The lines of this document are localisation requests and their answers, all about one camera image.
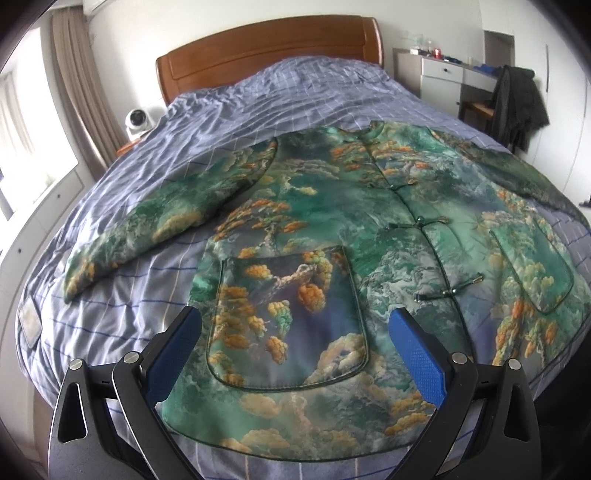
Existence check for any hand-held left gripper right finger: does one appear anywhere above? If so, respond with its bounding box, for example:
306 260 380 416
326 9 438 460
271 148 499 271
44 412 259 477
389 307 541 480

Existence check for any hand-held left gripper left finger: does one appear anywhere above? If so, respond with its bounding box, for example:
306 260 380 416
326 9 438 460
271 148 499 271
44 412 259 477
47 305 202 480

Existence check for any green printed padded jacket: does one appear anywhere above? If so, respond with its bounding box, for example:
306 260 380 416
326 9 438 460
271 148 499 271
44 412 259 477
62 121 583 461

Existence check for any wooden nightstand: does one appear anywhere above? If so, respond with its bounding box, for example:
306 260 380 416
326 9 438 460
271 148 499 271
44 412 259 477
115 137 145 158

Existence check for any wooden chair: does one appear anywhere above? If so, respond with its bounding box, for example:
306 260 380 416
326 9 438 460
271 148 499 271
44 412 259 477
463 98 498 121

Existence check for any window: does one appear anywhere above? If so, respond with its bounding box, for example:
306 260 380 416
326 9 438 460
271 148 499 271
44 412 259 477
0 69 80 222

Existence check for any bed with blue checked sheet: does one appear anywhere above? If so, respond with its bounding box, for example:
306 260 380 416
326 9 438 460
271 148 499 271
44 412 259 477
14 58 585 480

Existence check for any chair with black garment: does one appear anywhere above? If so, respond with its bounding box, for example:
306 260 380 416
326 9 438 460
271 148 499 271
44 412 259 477
489 65 551 153

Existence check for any white wardrobe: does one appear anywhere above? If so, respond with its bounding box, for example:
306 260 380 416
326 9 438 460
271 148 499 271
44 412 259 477
512 0 591 208

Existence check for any beige curtain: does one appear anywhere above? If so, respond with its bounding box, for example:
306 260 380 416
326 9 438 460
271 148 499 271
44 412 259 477
48 7 129 171

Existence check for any white desk with drawers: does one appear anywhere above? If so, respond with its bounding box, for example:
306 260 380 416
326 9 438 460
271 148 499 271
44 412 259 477
392 46 499 123

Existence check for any wooden headboard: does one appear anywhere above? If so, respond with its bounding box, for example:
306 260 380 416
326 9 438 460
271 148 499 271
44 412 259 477
156 16 385 106

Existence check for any white security camera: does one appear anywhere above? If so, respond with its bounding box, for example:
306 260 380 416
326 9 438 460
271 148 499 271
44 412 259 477
124 107 158 139

